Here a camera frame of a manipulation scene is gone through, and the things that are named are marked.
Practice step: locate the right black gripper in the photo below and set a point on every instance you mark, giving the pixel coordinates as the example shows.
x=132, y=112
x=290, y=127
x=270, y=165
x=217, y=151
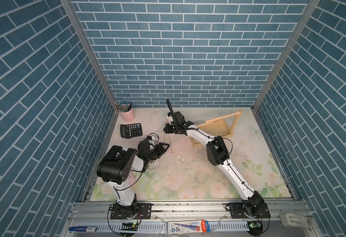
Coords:
x=168, y=131

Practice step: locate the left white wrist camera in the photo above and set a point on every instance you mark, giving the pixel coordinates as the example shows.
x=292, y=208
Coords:
x=153, y=139

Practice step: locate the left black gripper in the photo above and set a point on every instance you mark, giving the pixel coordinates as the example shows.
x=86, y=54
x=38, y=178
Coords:
x=161, y=150

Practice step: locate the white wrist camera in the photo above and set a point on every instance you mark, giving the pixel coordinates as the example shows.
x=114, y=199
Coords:
x=170, y=119
x=153, y=139

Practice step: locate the red blue packaged box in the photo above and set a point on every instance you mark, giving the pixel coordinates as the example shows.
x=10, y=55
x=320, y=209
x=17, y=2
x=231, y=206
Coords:
x=184, y=227

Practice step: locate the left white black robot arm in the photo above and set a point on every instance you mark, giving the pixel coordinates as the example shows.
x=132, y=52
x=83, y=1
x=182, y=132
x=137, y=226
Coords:
x=115, y=168

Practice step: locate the white plastic bracket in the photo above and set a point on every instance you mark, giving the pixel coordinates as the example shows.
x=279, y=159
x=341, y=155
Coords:
x=289, y=220

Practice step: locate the wooden jewelry display stand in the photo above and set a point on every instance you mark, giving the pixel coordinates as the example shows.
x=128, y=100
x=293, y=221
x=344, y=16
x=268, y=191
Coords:
x=221, y=124

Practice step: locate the black desk calculator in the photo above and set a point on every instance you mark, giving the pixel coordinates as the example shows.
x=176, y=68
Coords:
x=129, y=131

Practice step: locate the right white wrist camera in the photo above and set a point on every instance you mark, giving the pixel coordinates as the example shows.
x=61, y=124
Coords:
x=170, y=119

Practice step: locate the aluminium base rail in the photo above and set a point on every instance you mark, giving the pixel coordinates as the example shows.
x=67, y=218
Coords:
x=226, y=218

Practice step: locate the pink pen holder cup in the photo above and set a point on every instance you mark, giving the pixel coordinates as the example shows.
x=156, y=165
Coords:
x=128, y=116

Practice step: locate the pens in pink cup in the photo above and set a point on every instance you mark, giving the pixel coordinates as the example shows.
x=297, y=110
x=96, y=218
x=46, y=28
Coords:
x=124, y=108

